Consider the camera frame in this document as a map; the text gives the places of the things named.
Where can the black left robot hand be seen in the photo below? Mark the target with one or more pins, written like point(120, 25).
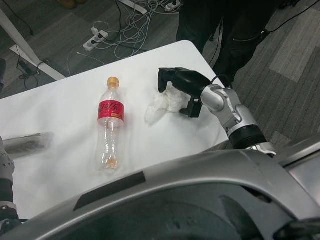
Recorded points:
point(2, 75)

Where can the black item in clear bag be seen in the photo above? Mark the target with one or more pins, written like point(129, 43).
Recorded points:
point(25, 145)

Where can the short white power strip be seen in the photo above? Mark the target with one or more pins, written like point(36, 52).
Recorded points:
point(172, 5)

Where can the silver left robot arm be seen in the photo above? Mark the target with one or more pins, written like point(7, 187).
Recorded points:
point(5, 162)

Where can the clear bottle with red label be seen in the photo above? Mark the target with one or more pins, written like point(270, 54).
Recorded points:
point(111, 110)

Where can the white plug adapter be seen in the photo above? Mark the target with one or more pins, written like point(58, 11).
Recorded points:
point(95, 30)

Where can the long white power strip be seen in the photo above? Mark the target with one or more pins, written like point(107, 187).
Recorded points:
point(93, 42)

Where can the silver robot chest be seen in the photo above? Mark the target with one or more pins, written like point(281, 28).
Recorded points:
point(187, 195)

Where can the person in black clothes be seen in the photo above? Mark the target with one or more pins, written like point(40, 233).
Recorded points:
point(237, 37)

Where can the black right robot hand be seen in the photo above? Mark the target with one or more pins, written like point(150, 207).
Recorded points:
point(190, 81)

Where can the white paper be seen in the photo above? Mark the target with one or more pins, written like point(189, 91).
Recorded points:
point(160, 102)

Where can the white standing desk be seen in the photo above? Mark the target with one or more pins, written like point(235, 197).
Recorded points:
point(22, 42)

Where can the black power adapter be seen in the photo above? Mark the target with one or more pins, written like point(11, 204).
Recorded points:
point(26, 67)

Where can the person with brown shoes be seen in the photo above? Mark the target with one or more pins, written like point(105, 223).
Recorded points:
point(68, 3)

